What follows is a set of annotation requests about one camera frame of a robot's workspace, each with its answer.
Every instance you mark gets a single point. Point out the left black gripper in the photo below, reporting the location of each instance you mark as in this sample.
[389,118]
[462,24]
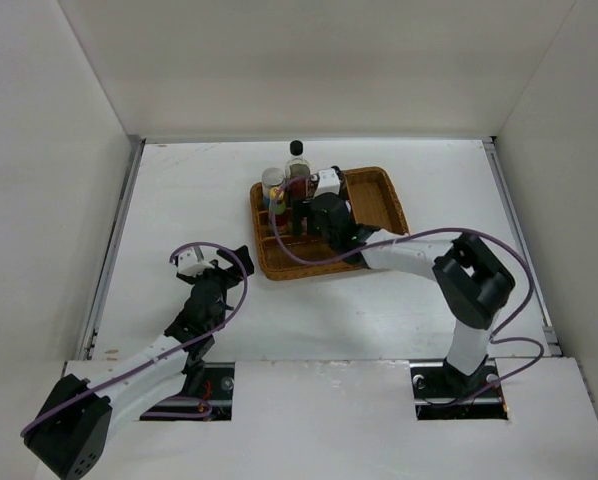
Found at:
[241,254]

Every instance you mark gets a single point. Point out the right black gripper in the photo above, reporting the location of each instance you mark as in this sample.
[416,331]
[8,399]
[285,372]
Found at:
[301,208]

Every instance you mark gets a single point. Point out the tall bottle black cap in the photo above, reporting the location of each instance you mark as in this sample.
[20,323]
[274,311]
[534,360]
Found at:
[297,172]

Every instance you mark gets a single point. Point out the red sauce bottle yellow cap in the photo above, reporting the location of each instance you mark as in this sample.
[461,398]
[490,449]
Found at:
[278,209]

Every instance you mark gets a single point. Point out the jar with white beads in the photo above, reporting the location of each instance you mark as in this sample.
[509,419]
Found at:
[271,178]

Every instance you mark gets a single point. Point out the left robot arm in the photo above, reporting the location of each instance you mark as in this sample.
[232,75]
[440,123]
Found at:
[70,432]

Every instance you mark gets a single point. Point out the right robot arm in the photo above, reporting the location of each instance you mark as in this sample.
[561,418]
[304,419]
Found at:
[474,283]

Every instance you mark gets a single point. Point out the wicker divided basket tray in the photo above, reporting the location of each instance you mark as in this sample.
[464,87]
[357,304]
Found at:
[374,201]

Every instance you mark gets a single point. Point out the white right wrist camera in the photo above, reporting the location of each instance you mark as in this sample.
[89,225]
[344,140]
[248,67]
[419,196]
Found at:
[326,181]

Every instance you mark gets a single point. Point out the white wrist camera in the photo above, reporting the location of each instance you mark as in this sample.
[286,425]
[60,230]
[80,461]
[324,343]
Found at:
[326,181]
[190,261]

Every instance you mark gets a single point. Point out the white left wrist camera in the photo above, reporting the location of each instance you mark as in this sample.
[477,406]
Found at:
[190,261]

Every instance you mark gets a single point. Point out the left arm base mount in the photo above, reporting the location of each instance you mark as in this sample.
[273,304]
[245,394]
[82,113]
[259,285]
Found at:
[207,395]

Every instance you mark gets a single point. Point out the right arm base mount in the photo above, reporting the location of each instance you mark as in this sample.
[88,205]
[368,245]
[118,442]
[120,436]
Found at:
[436,399]

